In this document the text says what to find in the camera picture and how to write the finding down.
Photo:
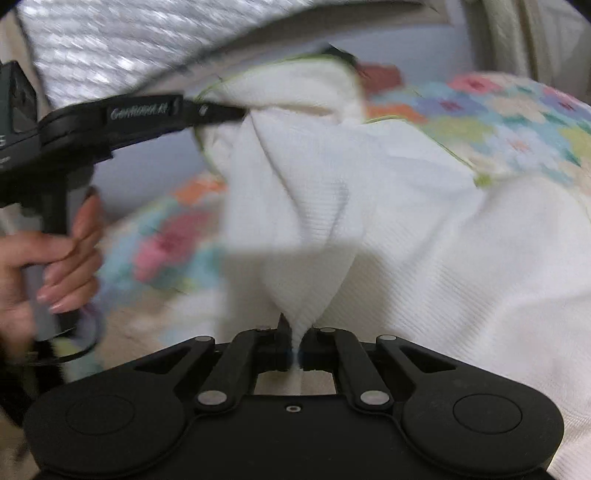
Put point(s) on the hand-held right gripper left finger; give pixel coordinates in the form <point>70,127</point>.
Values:
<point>281,353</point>

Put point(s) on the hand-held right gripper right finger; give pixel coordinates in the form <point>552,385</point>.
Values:
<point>317,356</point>

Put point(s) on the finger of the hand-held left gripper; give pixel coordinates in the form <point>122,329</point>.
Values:
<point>217,113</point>

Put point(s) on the white garment with green trim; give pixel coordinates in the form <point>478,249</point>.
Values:
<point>392,240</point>

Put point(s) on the person's left hand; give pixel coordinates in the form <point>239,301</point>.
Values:
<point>60,258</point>

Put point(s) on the silver quilted sheet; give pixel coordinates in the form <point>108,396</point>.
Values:
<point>138,46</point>

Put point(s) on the reddish brown cushion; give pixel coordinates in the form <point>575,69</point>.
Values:
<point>381,77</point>

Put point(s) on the floral blanket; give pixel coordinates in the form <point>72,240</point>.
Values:
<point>498,124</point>

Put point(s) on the cream curtain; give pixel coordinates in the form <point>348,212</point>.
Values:
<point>521,37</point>

